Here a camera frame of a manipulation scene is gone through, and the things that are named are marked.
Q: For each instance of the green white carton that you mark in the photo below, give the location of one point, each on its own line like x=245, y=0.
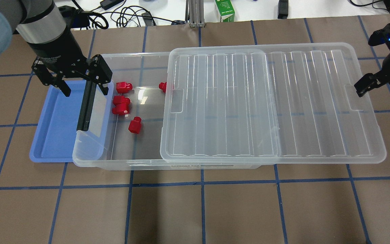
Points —
x=225, y=11

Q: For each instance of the red block middle left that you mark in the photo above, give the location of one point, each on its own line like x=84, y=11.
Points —
x=121, y=100

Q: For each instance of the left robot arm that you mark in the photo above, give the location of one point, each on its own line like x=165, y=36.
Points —
x=42, y=26

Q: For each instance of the red block top left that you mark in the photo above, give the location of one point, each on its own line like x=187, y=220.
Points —
x=123, y=87

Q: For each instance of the red block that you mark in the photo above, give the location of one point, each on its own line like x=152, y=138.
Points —
x=123, y=87
x=121, y=100
x=163, y=86
x=121, y=109

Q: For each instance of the clear plastic storage box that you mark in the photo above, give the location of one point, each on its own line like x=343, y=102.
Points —
x=127, y=135

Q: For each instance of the aluminium frame post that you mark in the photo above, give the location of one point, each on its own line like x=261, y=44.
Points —
x=195, y=13

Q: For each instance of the black power adapter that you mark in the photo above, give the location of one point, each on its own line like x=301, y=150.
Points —
x=107, y=4

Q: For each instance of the blue plastic tray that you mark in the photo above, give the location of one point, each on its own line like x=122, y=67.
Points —
x=57, y=138

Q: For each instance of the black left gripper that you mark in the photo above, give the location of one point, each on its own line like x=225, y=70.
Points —
x=57, y=51

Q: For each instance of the clear plastic box lid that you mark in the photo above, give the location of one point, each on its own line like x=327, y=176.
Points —
x=321, y=118

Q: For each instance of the red block lower left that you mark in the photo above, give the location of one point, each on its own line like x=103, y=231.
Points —
x=121, y=109

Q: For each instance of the red block top centre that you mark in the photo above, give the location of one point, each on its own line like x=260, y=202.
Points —
x=163, y=86

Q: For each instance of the red block lowest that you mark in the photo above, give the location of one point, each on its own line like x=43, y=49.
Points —
x=135, y=125

